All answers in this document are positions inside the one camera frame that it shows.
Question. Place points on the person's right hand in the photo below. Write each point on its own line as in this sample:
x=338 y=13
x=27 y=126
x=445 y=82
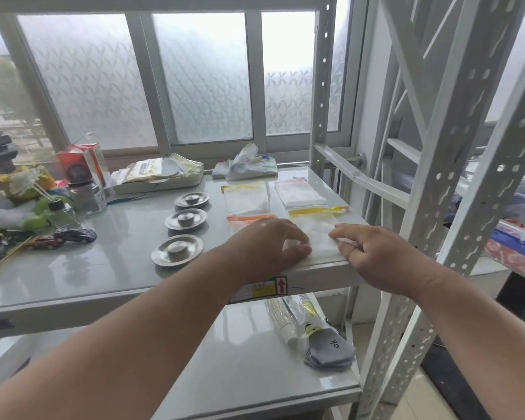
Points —
x=389 y=262

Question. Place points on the person's left hand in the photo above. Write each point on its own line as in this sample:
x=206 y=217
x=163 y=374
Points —
x=267 y=249

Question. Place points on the orange-top zip bag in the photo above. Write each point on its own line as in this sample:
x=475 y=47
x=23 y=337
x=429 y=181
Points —
x=245 y=223

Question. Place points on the yellow-top zip bag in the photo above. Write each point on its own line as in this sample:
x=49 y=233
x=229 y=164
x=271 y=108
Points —
x=247 y=201
x=315 y=227

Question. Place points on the small clear zip bag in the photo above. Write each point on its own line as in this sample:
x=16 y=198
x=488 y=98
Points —
x=299 y=194

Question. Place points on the steel sink stopper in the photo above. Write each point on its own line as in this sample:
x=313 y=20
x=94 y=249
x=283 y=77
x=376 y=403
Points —
x=177 y=250
x=186 y=219
x=191 y=200

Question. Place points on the person's left forearm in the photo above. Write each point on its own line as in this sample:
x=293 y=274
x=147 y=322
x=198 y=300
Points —
x=113 y=345

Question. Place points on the crumpled clear plastic bag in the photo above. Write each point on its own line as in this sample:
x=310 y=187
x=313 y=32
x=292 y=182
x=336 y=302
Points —
x=245 y=163

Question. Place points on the yellow red warning label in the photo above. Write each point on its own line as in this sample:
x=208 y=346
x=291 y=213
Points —
x=262 y=290

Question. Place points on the sleeve of clear plastic cups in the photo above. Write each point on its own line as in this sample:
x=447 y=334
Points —
x=284 y=321

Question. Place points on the clear packet with yellow print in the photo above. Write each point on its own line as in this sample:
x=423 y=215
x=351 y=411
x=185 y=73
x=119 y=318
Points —
x=308 y=314

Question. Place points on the chrome bar with round knob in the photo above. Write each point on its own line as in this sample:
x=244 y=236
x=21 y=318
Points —
x=359 y=160

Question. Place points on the flat white cardboard box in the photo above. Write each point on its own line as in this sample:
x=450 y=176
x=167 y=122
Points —
x=157 y=186

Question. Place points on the round grey lid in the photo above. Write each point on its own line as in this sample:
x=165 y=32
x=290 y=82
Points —
x=169 y=168

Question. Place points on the red patterned flat box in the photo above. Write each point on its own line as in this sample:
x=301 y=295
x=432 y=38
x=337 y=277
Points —
x=516 y=262

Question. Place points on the blue flat box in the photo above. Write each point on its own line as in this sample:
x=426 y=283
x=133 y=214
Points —
x=520 y=242

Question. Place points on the pile of printed plastic pouches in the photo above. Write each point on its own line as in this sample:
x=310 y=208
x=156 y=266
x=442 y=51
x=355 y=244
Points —
x=144 y=168

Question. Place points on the round glass jar black cap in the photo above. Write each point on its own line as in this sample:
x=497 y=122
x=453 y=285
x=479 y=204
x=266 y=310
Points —
x=87 y=198

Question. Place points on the pile of toy cars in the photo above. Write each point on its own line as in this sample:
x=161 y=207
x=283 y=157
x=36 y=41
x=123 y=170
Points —
x=70 y=235

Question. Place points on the red box with clear window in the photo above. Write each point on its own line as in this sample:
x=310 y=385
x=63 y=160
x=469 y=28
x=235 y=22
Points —
x=89 y=159

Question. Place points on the square glass diffuser bottle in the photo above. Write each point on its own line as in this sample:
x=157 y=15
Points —
x=63 y=216

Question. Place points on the yellow crumpled packet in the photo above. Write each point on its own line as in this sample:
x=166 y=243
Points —
x=48 y=182

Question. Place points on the green plastic toy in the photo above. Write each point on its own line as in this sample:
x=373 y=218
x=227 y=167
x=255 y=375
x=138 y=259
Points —
x=37 y=223

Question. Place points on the white flower on reed sticks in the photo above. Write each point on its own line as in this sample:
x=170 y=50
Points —
x=24 y=181

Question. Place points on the white foam netting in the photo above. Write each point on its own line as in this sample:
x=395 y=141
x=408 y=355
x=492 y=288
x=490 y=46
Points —
x=4 y=216

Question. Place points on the white aluminium window frame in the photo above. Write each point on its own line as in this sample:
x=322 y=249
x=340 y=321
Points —
x=155 y=83

